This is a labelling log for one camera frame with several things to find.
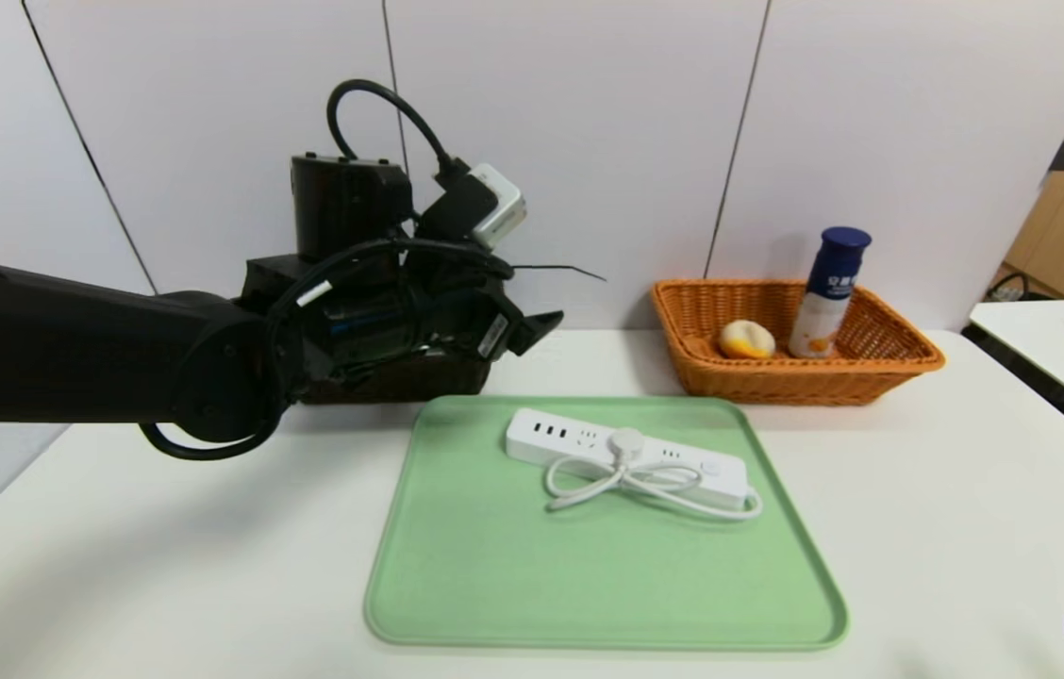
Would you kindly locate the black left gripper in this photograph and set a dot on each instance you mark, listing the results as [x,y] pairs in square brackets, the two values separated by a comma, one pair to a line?
[497,334]

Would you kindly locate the orange topped bread bun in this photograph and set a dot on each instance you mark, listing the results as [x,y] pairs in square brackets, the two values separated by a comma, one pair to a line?
[747,341]

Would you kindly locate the white bottle with blue cap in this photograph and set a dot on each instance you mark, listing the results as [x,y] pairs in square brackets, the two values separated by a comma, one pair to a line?
[824,302]

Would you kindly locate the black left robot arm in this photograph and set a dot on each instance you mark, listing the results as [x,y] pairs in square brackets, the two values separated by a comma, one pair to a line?
[117,358]

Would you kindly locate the orange wicker basket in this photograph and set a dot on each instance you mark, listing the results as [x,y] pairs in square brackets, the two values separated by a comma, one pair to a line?
[872,363]

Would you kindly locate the light green plastic tray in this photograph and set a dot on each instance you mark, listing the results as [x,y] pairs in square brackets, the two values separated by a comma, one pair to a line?
[589,585]

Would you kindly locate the white side table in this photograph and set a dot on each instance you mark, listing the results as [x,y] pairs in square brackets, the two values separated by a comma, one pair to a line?
[1051,349]

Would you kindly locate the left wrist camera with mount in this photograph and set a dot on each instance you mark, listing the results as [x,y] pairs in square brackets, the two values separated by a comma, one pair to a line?
[485,203]

